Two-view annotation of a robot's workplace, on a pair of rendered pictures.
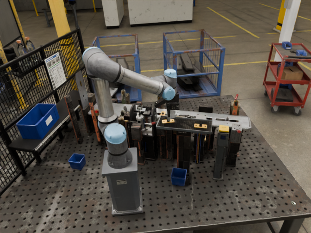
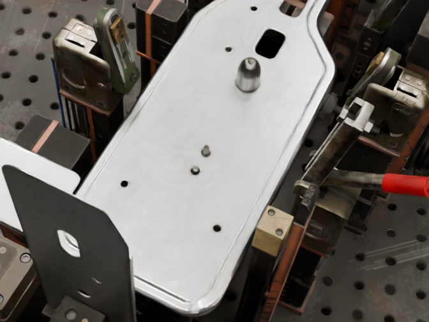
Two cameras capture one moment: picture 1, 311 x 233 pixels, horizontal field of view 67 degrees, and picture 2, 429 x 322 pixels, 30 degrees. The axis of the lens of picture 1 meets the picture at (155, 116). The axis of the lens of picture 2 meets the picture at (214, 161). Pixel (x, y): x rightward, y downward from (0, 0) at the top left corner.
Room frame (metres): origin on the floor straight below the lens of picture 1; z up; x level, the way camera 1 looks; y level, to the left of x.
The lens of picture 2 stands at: (1.77, 0.90, 1.89)
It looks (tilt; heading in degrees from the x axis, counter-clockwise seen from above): 60 degrees down; 274
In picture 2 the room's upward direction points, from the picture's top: 8 degrees clockwise
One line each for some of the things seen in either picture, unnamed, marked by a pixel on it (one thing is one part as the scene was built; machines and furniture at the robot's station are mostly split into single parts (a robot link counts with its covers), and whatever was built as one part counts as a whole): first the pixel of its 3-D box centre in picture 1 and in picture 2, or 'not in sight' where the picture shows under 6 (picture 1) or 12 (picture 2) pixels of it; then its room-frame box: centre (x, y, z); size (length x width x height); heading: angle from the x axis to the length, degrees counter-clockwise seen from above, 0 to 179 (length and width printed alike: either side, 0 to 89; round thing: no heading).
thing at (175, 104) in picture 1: (171, 101); not in sight; (1.35, -0.12, 1.32); 0.09 x 0.08 x 0.12; 92
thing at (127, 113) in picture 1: (130, 134); (405, 119); (1.55, 0.21, 0.91); 0.07 x 0.05 x 0.42; 164
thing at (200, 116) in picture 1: (199, 139); not in sight; (1.45, -0.34, 0.90); 0.13 x 0.10 x 0.41; 164
